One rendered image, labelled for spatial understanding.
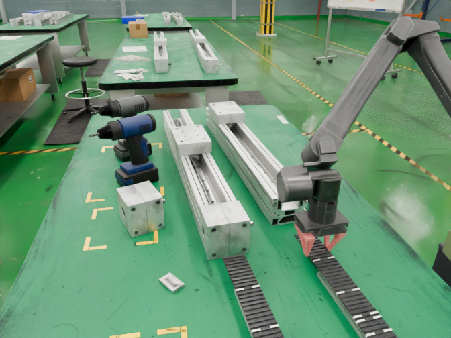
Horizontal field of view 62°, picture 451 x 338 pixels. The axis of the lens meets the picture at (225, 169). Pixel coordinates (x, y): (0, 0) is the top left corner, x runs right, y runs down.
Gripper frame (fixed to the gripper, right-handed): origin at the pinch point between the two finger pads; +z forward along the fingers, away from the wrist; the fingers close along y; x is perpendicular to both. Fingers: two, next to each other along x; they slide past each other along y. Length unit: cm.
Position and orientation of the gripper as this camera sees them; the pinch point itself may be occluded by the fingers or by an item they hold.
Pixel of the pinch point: (316, 250)
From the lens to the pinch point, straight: 90.0
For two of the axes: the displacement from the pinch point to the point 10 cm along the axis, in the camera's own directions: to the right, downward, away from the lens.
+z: 0.0, 8.9, 4.5
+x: 2.5, 4.3, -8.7
